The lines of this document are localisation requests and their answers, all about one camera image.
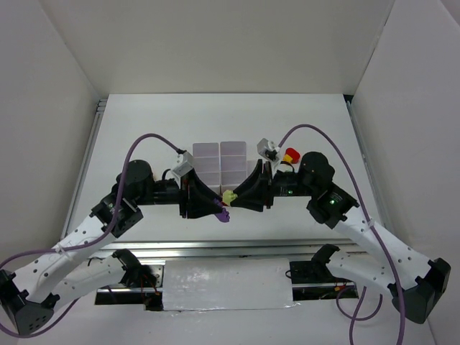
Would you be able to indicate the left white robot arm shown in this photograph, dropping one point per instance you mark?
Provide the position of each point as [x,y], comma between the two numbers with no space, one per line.
[31,295]

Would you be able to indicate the red round lego brick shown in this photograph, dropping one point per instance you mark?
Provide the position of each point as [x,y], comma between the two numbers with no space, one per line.
[294,154]

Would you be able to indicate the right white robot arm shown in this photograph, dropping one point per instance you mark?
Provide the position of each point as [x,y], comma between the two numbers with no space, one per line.
[414,282]

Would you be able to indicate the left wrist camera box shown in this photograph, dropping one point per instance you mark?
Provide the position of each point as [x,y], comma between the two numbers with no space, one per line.
[183,164]

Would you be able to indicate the white taped front panel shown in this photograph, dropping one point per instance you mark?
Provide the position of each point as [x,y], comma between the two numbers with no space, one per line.
[226,285]

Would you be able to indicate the white divided container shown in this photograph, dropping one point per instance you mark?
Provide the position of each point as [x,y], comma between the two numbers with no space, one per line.
[233,164]
[207,164]

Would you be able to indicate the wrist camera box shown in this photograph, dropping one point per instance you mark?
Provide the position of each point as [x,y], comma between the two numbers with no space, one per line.
[269,151]
[183,164]

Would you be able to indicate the aluminium table rail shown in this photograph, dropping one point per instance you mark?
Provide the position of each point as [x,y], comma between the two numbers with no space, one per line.
[242,249]

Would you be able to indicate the yellow small lego brick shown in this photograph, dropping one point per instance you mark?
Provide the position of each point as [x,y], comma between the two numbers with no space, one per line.
[288,159]

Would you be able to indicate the left white divided container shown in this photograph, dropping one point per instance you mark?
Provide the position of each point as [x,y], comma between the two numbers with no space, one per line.
[207,164]

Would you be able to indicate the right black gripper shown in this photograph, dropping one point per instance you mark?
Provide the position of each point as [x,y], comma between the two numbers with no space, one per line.
[268,187]

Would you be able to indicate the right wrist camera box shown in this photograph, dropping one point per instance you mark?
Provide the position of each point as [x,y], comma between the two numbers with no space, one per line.
[269,151]

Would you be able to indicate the lime square lego brick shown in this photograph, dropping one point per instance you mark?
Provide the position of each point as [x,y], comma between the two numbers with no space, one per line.
[229,196]

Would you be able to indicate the right white divided container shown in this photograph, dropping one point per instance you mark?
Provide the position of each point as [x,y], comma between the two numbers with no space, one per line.
[233,164]

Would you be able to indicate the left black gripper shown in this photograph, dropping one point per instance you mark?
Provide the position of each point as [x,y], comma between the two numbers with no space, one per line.
[184,198]

